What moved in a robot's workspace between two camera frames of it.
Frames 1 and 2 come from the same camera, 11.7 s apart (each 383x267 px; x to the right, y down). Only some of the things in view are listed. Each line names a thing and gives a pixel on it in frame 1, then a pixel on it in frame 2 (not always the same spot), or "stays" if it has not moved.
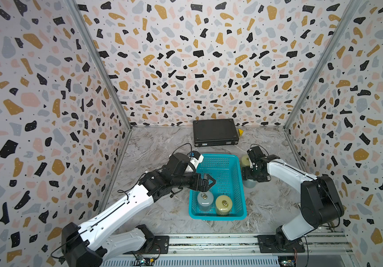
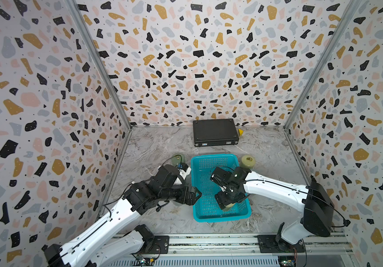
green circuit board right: [286, 261] stays
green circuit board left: [145, 261] stays
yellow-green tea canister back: [245, 161] stays
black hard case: [212, 132] stays
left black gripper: [204, 187] -> [185, 199]
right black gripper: [245, 174] -> [221, 202]
